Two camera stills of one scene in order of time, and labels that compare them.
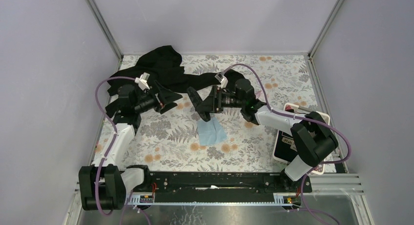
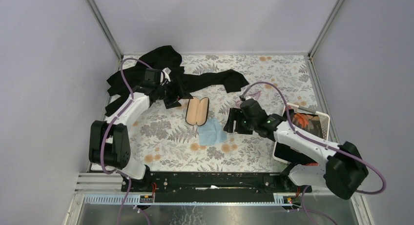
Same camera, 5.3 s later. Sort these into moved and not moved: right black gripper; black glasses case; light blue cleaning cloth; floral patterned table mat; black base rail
Moved: right black gripper; black glasses case
Not moved: floral patterned table mat; light blue cleaning cloth; black base rail
